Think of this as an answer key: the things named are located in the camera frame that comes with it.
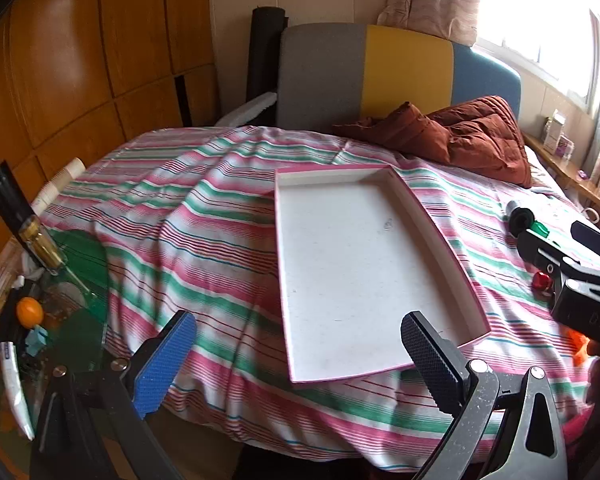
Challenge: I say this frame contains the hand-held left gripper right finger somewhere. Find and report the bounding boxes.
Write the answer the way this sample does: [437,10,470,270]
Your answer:
[400,310,568,480]

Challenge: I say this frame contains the stack of paper cups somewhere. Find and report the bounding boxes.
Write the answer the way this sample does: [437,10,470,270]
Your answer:
[31,157,86,216]

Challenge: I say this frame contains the white pen-shaped device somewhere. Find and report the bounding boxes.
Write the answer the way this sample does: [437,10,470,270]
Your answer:
[0,341,36,442]

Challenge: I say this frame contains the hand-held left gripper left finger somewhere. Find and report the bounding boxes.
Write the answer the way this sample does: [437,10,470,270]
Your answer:
[30,310,198,480]

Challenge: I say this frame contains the striped bedsheet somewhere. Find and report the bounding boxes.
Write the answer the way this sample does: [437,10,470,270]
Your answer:
[40,125,596,473]

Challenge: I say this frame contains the small blue box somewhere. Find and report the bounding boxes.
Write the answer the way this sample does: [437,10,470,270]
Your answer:
[24,325,48,358]

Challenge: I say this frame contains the pale pillow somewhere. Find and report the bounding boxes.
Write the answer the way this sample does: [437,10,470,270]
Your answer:
[525,147,563,191]

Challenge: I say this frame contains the white box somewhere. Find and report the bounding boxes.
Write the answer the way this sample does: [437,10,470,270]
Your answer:
[545,109,568,153]

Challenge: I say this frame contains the round glass side table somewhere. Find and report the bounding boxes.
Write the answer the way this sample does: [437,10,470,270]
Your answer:
[0,227,111,461]

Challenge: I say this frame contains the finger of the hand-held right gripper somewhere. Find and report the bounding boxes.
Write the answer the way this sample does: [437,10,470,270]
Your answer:
[570,220,600,263]
[517,230,600,291]

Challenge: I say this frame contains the wooden wardrobe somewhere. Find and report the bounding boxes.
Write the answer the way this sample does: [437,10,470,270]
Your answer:
[0,0,218,281]

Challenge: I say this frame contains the red metallic cylinder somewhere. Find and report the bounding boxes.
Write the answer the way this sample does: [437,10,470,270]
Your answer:
[534,271,556,298]

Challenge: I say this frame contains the orange fruit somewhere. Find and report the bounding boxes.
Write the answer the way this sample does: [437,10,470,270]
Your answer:
[16,296,45,327]

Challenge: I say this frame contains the grey yellow blue headboard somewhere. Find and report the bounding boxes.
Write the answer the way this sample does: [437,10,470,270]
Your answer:
[276,22,523,133]

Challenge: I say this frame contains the white tray with pink rim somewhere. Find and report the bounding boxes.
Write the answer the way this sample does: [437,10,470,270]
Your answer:
[274,163,492,384]

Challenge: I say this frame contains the window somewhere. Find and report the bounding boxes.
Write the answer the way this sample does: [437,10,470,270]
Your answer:
[475,0,600,116]

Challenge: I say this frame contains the wooden bedside shelf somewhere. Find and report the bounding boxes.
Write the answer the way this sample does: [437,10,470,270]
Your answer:
[522,132,600,213]

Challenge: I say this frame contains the black spool toy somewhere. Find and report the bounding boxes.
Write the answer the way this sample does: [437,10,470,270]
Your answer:
[507,200,537,236]

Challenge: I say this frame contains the black capped glass bottle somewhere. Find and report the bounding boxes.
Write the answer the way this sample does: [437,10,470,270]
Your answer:
[0,160,71,277]

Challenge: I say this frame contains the brown quilt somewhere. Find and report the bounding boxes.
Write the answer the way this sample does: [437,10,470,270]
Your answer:
[331,95,532,189]

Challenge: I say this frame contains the black rolled mat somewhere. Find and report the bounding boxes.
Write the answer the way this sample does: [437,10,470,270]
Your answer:
[245,6,289,111]

